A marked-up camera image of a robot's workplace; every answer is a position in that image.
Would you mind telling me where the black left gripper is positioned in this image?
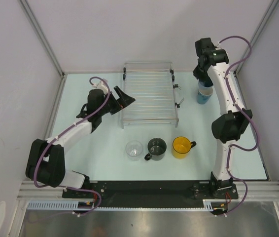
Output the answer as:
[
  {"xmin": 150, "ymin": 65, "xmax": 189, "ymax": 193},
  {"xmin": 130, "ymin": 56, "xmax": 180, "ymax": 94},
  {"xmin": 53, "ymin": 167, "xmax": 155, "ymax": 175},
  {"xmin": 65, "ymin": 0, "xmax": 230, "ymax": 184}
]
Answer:
[{"xmin": 98, "ymin": 86, "xmax": 135, "ymax": 116}]

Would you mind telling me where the blue ribbed flower mug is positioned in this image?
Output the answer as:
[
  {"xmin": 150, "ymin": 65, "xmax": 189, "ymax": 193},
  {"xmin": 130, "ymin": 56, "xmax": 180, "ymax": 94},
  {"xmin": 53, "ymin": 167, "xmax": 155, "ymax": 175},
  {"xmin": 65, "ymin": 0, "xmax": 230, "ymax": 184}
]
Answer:
[{"xmin": 197, "ymin": 85, "xmax": 213, "ymax": 105}]

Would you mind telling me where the clear octagonal glass cup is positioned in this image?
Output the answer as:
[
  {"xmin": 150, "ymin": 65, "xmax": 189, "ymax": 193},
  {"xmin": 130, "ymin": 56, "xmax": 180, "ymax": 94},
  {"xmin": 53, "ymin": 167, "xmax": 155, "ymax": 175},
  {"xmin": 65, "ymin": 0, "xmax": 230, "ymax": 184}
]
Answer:
[{"xmin": 125, "ymin": 140, "xmax": 143, "ymax": 161}]

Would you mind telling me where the grey ceramic mug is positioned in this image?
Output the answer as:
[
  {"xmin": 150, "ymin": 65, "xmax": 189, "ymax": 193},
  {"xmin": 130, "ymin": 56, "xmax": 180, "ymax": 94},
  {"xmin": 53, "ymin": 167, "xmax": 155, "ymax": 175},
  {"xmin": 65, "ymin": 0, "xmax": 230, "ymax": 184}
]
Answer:
[{"xmin": 144, "ymin": 138, "xmax": 167, "ymax": 161}]

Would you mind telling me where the yellow ceramic mug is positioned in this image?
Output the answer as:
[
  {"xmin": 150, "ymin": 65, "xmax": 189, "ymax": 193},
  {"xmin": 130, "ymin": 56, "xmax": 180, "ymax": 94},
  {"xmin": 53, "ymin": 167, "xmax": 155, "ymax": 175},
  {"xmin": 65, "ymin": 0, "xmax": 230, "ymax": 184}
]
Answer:
[{"xmin": 172, "ymin": 136, "xmax": 197, "ymax": 159}]

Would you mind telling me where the light blue plain cup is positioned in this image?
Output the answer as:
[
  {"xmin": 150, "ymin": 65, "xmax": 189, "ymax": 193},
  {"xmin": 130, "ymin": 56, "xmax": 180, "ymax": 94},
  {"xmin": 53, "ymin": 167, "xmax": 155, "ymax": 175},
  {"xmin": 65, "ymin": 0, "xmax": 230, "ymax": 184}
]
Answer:
[{"xmin": 198, "ymin": 79, "xmax": 213, "ymax": 88}]

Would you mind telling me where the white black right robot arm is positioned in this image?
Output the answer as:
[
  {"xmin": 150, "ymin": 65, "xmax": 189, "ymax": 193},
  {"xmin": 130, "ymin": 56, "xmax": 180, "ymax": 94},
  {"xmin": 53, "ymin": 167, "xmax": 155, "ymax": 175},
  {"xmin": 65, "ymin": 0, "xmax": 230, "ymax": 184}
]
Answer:
[{"xmin": 193, "ymin": 38, "xmax": 252, "ymax": 199}]

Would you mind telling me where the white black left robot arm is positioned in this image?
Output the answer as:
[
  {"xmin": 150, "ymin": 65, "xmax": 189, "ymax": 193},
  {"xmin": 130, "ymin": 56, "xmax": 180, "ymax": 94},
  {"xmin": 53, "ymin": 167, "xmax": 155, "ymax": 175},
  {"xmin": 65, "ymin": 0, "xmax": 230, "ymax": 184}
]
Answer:
[{"xmin": 25, "ymin": 86, "xmax": 136, "ymax": 198}]

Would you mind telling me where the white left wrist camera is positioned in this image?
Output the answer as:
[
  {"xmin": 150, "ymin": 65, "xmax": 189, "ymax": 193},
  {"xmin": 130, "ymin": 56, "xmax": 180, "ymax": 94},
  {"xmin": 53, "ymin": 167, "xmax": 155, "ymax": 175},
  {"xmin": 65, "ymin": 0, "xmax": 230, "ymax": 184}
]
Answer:
[{"xmin": 90, "ymin": 79, "xmax": 109, "ymax": 94}]

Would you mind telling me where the metal wire dish rack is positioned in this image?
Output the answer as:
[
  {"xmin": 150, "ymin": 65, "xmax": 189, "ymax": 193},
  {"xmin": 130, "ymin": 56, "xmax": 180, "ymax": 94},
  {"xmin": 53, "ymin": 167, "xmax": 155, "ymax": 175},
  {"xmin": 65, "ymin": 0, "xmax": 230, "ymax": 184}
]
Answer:
[{"xmin": 121, "ymin": 61, "xmax": 179, "ymax": 127}]

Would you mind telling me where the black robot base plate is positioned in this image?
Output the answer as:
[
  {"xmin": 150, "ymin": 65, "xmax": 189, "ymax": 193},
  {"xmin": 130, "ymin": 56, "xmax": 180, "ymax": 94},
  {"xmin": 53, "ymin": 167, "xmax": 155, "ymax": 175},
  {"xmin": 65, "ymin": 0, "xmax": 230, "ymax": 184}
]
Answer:
[{"xmin": 63, "ymin": 180, "xmax": 239, "ymax": 209}]

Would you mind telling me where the aluminium frame post right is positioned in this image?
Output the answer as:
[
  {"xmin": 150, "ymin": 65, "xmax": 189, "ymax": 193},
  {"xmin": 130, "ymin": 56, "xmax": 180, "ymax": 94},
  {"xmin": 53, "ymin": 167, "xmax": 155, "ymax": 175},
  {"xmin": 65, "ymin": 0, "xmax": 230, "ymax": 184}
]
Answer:
[{"xmin": 234, "ymin": 0, "xmax": 279, "ymax": 77}]

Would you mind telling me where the aluminium frame post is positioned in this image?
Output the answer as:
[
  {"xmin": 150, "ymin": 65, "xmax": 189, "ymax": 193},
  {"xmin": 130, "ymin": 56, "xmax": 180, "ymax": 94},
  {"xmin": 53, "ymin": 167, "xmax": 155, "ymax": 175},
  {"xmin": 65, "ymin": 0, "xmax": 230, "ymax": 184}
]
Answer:
[
  {"xmin": 234, "ymin": 0, "xmax": 279, "ymax": 77},
  {"xmin": 18, "ymin": 0, "xmax": 64, "ymax": 78}
]

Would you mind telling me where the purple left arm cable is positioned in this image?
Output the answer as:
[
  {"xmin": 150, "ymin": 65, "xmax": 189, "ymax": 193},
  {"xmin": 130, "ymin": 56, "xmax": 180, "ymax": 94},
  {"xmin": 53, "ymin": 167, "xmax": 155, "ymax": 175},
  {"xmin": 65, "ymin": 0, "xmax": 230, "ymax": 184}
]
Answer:
[{"xmin": 33, "ymin": 77, "xmax": 112, "ymax": 218}]

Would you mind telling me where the aluminium frame post left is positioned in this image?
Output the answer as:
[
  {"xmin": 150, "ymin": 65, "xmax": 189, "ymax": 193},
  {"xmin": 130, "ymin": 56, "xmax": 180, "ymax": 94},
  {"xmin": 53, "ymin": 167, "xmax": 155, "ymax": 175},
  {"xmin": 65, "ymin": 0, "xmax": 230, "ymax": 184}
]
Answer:
[{"xmin": 18, "ymin": 0, "xmax": 64, "ymax": 78}]

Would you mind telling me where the grey slotted cable duct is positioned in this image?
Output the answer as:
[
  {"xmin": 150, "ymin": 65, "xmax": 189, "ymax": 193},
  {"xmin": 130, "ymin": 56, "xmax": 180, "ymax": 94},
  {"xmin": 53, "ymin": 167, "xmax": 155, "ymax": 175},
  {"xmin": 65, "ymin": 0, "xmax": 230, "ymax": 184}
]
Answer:
[{"xmin": 27, "ymin": 199, "xmax": 226, "ymax": 212}]

